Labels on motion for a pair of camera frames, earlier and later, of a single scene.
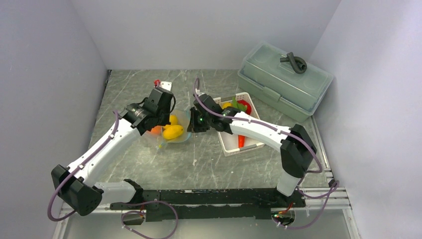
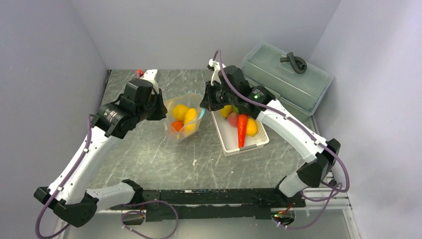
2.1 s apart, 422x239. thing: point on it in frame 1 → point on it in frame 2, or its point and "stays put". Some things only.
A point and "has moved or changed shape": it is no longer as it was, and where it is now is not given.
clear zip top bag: (179, 130) has moved or changed shape
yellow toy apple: (173, 119) → (179, 112)
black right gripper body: (200, 123) → (218, 97)
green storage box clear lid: (298, 96) stays put
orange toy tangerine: (157, 130) → (177, 125)
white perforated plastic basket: (230, 143) stays put
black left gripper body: (164, 117) → (153, 111)
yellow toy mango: (171, 131) has moved or changed shape
